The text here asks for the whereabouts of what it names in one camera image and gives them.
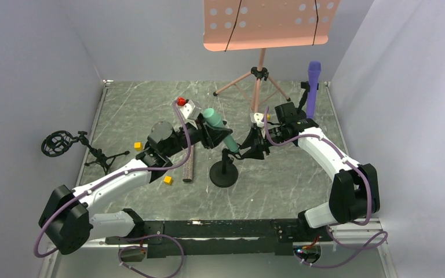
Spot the mint green microphone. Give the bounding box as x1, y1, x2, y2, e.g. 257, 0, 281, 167
202, 108, 239, 153

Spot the purple microphone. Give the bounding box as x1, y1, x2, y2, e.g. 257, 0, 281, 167
306, 61, 322, 119

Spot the black round-base mic stand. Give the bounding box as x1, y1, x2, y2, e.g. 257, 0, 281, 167
209, 148, 240, 188
297, 81, 311, 115

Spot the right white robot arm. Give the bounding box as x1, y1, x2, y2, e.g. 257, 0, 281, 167
240, 102, 380, 230

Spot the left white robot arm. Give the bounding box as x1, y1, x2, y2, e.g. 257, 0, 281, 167
39, 121, 233, 255

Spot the pink music stand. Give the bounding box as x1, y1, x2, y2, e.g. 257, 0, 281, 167
203, 0, 341, 112

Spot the glitter silver-head microphone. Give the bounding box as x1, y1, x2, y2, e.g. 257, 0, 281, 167
182, 146, 195, 183

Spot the yellow cube front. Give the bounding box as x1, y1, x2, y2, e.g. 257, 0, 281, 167
163, 176, 173, 185

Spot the yellow cube left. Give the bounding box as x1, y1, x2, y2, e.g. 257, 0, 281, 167
133, 142, 143, 151

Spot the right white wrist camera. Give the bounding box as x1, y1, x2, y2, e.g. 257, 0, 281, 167
250, 112, 265, 129

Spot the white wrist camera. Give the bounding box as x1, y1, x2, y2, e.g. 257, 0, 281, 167
176, 97, 202, 125
250, 112, 265, 129

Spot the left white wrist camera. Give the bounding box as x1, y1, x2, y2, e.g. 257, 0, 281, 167
176, 97, 202, 125

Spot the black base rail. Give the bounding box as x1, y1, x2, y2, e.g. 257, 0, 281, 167
105, 218, 330, 258

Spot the black shock-mount tripod stand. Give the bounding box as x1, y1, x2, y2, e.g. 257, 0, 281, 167
41, 130, 130, 174

